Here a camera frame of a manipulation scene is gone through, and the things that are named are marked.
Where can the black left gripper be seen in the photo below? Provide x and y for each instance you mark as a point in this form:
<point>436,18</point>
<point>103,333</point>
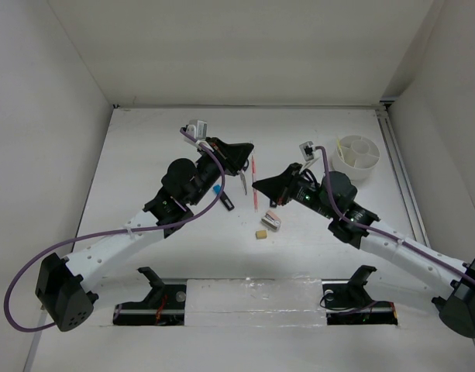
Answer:
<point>232,156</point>

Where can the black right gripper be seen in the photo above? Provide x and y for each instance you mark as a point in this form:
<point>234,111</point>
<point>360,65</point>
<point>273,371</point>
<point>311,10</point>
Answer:
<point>281,187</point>

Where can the thin pink highlighter pen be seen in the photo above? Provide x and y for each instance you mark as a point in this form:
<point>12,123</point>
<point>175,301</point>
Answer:
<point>255,195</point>

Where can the blue black thick highlighter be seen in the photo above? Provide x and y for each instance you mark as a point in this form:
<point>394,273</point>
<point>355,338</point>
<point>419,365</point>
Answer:
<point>223,197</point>

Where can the yellow highlighter pen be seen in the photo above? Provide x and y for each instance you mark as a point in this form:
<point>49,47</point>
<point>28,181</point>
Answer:
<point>339,147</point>

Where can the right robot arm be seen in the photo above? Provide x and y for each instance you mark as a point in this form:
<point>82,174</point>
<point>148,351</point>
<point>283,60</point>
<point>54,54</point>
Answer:
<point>448,284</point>

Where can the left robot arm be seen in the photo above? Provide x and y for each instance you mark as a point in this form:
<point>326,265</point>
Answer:
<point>70,288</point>

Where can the pink eraser in sleeve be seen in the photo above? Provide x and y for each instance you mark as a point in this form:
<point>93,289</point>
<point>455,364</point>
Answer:
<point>271,221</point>

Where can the small tan eraser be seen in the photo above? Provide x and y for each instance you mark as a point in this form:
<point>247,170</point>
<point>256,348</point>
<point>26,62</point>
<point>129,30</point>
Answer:
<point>261,234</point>

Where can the white round compartment container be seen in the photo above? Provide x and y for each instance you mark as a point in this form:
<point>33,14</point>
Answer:
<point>360,156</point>

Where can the black handled scissors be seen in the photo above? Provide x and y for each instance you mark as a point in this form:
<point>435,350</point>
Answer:
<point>242,177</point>

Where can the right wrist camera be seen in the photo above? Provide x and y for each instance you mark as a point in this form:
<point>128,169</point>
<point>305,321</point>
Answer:
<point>307,150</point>

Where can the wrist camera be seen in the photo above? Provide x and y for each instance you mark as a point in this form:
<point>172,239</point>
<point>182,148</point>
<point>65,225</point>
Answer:
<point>307,150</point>
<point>197,129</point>

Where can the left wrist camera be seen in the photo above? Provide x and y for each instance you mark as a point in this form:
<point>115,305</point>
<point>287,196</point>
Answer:
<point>197,129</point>

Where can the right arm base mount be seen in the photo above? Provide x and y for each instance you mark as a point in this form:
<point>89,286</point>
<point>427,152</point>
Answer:
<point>346,302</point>

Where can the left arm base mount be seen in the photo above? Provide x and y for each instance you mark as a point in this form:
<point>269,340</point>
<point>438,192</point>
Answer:
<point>163,305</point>

